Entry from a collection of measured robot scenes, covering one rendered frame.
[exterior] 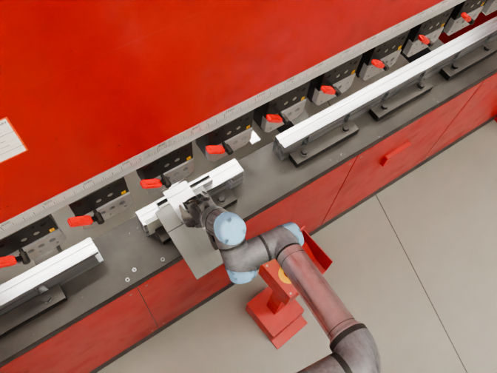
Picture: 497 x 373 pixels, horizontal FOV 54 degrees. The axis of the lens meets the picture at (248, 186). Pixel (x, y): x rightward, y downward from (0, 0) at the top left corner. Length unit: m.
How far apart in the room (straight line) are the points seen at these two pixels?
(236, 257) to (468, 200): 2.04
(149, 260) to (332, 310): 0.73
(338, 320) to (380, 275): 1.56
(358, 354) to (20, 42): 0.86
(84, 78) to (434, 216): 2.32
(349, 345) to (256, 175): 0.86
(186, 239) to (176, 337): 1.01
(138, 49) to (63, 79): 0.15
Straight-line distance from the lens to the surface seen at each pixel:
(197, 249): 1.53
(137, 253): 1.67
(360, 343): 1.11
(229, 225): 1.18
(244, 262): 1.25
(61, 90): 0.95
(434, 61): 2.17
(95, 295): 1.66
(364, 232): 2.75
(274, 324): 2.38
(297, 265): 1.22
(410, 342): 2.65
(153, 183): 1.29
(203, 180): 1.63
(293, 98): 1.46
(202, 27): 1.01
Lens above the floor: 2.44
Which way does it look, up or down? 63 degrees down
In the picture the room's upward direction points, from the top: 8 degrees clockwise
